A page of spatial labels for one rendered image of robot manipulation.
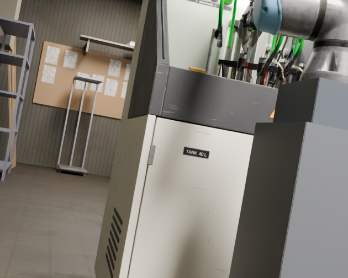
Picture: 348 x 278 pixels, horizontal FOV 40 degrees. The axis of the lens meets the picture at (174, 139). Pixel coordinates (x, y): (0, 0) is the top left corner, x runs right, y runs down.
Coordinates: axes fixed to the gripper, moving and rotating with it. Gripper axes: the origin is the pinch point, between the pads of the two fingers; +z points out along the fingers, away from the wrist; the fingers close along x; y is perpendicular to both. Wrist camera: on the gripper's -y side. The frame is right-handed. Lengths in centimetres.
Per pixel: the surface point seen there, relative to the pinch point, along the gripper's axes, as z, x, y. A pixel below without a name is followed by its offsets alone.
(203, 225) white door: 63, -12, 22
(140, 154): 44, -35, 22
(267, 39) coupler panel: -14.7, 18.9, -30.4
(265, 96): 19.0, 1.2, 22.8
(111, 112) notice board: -16, 4, -698
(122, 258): 76, -35, 22
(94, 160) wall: 76, -12, -701
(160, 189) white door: 54, -27, 22
